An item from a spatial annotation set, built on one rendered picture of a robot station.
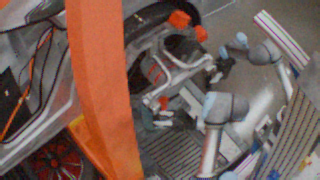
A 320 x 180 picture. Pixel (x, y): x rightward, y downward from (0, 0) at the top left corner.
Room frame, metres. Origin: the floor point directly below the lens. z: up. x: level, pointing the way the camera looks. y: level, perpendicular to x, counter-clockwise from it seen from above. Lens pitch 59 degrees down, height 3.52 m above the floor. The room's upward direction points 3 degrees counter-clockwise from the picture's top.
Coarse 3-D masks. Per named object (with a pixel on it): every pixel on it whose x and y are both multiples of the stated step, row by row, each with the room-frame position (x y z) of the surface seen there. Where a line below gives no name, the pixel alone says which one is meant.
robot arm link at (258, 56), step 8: (224, 48) 1.74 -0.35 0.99; (232, 48) 1.70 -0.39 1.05; (240, 48) 1.66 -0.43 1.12; (256, 48) 1.56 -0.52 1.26; (264, 48) 1.55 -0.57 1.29; (224, 56) 1.71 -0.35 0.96; (232, 56) 1.68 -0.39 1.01; (240, 56) 1.62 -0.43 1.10; (248, 56) 1.55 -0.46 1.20; (256, 56) 1.52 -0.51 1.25; (264, 56) 1.51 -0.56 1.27; (256, 64) 1.51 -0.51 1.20; (264, 64) 1.49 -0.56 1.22
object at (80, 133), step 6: (84, 120) 1.51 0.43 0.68; (66, 126) 1.50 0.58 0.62; (78, 126) 1.47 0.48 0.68; (84, 126) 1.47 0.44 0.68; (72, 132) 1.43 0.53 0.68; (78, 132) 1.43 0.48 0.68; (84, 132) 1.43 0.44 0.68; (78, 138) 1.39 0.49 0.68; (84, 138) 1.39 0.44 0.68; (90, 138) 1.39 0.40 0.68; (78, 144) 1.39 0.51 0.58; (84, 144) 1.35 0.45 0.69; (90, 144) 1.33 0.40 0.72; (84, 150) 1.33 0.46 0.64; (90, 150) 1.29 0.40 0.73; (90, 156) 1.27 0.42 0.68; (96, 156) 1.24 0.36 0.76; (96, 162) 1.23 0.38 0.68; (102, 168) 1.19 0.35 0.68; (102, 174) 1.20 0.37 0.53
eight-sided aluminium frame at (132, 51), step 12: (168, 24) 1.80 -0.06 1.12; (144, 36) 1.73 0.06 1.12; (156, 36) 1.72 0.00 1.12; (192, 36) 1.85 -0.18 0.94; (132, 48) 1.66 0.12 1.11; (144, 48) 1.67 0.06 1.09; (132, 60) 1.63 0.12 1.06; (180, 60) 1.86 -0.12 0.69; (132, 96) 1.67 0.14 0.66; (132, 108) 1.61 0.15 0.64
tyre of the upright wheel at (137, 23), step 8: (144, 8) 1.90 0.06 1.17; (152, 8) 1.90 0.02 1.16; (160, 8) 1.91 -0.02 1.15; (168, 8) 1.94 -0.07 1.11; (176, 8) 1.98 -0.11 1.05; (136, 16) 1.83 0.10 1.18; (144, 16) 1.83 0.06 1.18; (152, 16) 1.83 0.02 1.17; (160, 16) 1.84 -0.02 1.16; (168, 16) 1.86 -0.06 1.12; (128, 24) 1.79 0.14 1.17; (136, 24) 1.78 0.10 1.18; (144, 24) 1.78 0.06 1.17; (152, 24) 1.80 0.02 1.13; (128, 32) 1.73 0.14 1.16; (136, 32) 1.75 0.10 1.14; (128, 40) 1.72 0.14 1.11; (144, 88) 1.76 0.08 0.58
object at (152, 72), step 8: (160, 56) 1.74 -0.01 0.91; (144, 64) 1.71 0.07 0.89; (152, 64) 1.69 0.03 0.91; (168, 64) 1.69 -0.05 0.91; (144, 72) 1.68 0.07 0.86; (152, 72) 1.66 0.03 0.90; (160, 72) 1.64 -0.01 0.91; (176, 72) 1.65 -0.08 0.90; (152, 80) 1.63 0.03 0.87; (160, 80) 1.61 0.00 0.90; (176, 88) 1.60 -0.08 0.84; (168, 96) 1.57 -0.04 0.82
